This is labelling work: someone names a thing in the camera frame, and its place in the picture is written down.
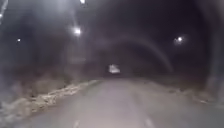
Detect pale rough roadside verge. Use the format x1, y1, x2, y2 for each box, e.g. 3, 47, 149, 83
0, 73, 101, 126
143, 78, 224, 108

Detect vehicle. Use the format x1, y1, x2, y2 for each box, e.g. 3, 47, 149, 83
108, 63, 122, 75

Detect grey asphalt road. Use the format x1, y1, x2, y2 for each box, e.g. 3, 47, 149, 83
13, 78, 224, 128

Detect street lamp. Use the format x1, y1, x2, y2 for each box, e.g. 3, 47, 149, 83
175, 35, 185, 44
73, 27, 83, 36

